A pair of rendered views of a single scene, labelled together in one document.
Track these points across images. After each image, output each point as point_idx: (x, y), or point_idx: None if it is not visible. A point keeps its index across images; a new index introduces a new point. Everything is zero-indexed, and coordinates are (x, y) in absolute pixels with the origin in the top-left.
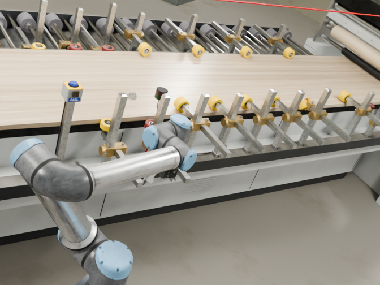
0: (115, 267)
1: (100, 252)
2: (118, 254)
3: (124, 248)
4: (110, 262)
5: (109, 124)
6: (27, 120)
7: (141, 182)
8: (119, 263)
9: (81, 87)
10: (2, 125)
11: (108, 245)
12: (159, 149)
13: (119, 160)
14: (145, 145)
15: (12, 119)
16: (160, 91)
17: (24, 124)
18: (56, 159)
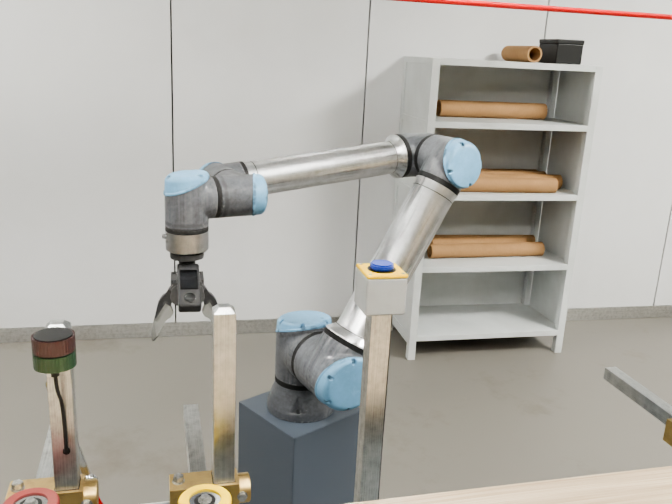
0: (308, 310)
1: (326, 317)
2: (300, 316)
3: (288, 319)
4: (314, 312)
5: (203, 492)
6: (467, 499)
7: (189, 405)
8: (302, 312)
9: (362, 265)
10: (531, 482)
11: (312, 321)
12: (271, 161)
13: (345, 149)
14: (98, 491)
15: (511, 500)
16: (69, 329)
17: (474, 489)
18: (429, 135)
